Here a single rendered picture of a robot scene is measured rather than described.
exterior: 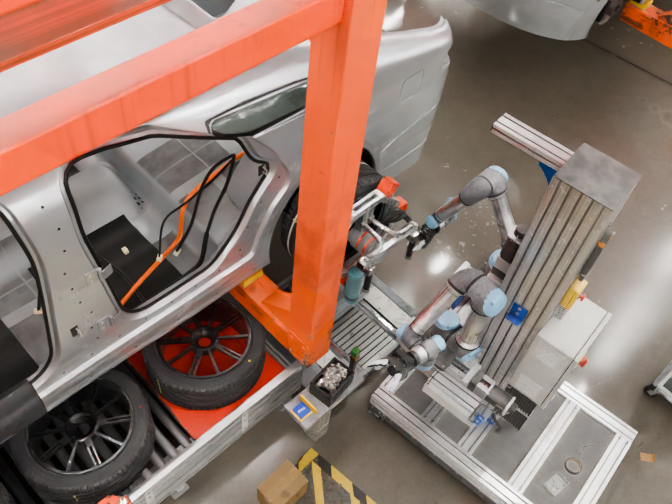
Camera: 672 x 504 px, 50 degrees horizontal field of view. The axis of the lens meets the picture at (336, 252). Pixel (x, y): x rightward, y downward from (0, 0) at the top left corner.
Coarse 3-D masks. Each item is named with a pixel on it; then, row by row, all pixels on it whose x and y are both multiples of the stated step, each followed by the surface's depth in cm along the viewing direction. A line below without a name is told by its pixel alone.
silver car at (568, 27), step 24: (480, 0) 536; (504, 0) 520; (528, 0) 510; (552, 0) 505; (576, 0) 504; (600, 0) 510; (528, 24) 528; (552, 24) 522; (576, 24) 522; (600, 24) 562
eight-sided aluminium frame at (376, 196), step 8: (376, 192) 375; (360, 200) 370; (368, 200) 374; (376, 200) 371; (384, 200) 377; (392, 200) 386; (360, 208) 367; (368, 208) 370; (352, 216) 364; (360, 216) 369; (384, 216) 405; (392, 224) 408; (376, 232) 412; (384, 232) 409; (352, 256) 411; (360, 256) 415; (344, 264) 407; (352, 264) 407; (344, 272) 401
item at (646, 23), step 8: (632, 0) 586; (648, 0) 585; (624, 8) 593; (632, 8) 588; (640, 8) 585; (648, 8) 587; (656, 8) 588; (624, 16) 597; (632, 16) 592; (640, 16) 587; (648, 16) 582; (656, 16) 581; (664, 16) 575; (632, 24) 595; (640, 24) 590; (648, 24) 585; (656, 24) 581; (664, 24) 576; (648, 32) 589; (656, 32) 584; (664, 32) 579; (664, 40) 583
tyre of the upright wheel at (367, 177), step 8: (360, 168) 380; (368, 168) 385; (360, 176) 374; (368, 176) 376; (376, 176) 380; (360, 184) 369; (368, 184) 373; (376, 184) 379; (360, 192) 370; (296, 200) 372; (296, 208) 372; (384, 208) 407; (288, 216) 375; (288, 224) 377; (296, 224) 374; (280, 232) 385; (288, 232) 378
